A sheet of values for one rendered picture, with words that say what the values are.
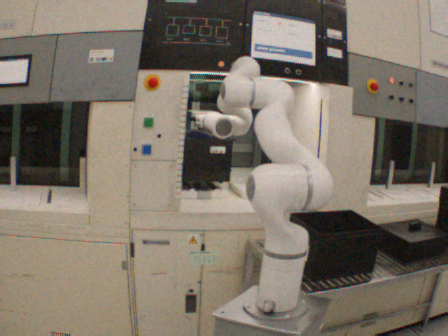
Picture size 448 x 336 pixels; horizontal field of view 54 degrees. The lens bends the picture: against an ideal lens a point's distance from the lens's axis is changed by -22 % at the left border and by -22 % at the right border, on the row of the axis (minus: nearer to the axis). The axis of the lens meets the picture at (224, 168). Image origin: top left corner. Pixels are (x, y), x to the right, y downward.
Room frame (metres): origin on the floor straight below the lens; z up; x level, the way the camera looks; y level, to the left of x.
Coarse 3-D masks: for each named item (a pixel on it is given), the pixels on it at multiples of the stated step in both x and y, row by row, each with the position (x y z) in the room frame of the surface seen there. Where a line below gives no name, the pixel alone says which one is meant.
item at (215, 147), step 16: (192, 112) 2.26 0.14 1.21; (208, 112) 2.29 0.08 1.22; (192, 144) 2.20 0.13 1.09; (208, 144) 2.22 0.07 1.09; (224, 144) 2.24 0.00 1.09; (192, 160) 2.20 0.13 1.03; (208, 160) 2.22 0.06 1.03; (224, 160) 2.24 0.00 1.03; (192, 176) 2.20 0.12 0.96; (208, 176) 2.22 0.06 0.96; (224, 176) 2.24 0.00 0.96
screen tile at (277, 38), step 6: (258, 18) 2.06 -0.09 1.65; (264, 18) 2.07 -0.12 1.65; (258, 24) 2.06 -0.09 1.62; (264, 24) 2.07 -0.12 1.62; (270, 24) 2.08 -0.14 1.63; (276, 24) 2.08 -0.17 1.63; (276, 30) 2.08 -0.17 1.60; (282, 30) 2.09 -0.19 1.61; (258, 36) 2.06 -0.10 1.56; (264, 36) 2.07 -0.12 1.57; (270, 36) 2.08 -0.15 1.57; (276, 36) 2.08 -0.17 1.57; (282, 36) 2.09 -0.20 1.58; (270, 42) 2.08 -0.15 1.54; (276, 42) 2.08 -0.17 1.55; (282, 42) 2.09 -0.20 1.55
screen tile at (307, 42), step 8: (288, 24) 2.10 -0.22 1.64; (296, 24) 2.11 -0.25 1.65; (296, 32) 2.11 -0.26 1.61; (304, 32) 2.12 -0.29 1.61; (312, 32) 2.13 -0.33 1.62; (288, 40) 2.10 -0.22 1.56; (296, 40) 2.11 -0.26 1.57; (304, 40) 2.12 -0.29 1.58; (312, 40) 2.13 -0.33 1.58; (312, 48) 2.13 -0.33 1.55
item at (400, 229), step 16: (384, 224) 1.96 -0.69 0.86; (400, 224) 1.96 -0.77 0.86; (416, 224) 1.88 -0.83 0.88; (384, 240) 1.88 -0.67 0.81; (400, 240) 1.77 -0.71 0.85; (416, 240) 1.73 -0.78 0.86; (432, 240) 1.75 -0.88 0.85; (400, 256) 1.75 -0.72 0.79; (416, 256) 1.72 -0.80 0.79; (432, 256) 1.76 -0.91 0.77
